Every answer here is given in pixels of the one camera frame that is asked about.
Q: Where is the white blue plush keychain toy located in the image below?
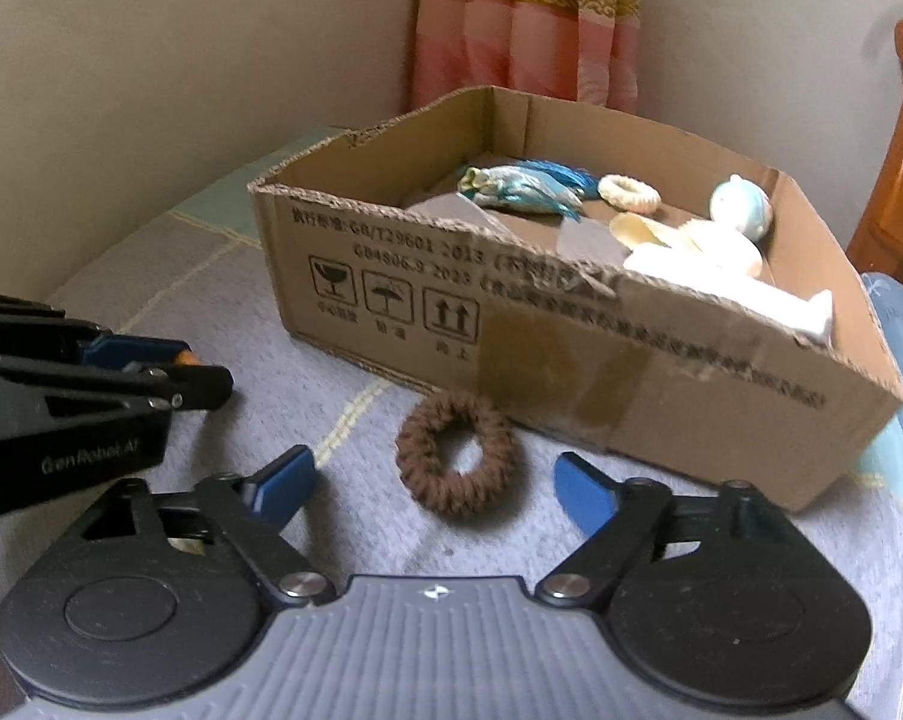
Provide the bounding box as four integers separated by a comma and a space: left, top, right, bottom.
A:
710, 175, 775, 241

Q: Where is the grey fuzzy cloth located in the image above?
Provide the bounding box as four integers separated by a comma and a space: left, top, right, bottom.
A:
406, 193, 625, 263

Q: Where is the brown hair scrunchie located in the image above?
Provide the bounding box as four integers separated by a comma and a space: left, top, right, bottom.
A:
395, 392, 518, 517

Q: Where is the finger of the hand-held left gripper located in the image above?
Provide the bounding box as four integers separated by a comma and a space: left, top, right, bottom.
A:
0, 360, 235, 428
0, 289, 195, 372

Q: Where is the cream hair scrunchie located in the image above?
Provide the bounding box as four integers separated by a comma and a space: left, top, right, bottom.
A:
597, 174, 661, 212

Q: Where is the pale yellow cloth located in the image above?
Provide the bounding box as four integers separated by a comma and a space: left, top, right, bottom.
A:
608, 211, 763, 278

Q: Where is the brown cardboard box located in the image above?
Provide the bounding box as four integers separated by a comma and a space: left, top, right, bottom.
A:
247, 85, 903, 512

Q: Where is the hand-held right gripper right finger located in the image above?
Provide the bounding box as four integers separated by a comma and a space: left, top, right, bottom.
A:
535, 452, 812, 610

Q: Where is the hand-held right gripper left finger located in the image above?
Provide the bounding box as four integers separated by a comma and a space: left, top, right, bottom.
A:
46, 444, 337, 605

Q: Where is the white cloth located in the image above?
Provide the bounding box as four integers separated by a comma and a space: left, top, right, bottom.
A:
623, 244, 835, 342

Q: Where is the pink striped curtain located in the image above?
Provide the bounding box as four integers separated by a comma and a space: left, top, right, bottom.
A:
412, 0, 641, 113

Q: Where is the teal tasseled fabric ornament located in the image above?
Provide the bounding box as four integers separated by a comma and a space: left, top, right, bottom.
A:
458, 159, 598, 220

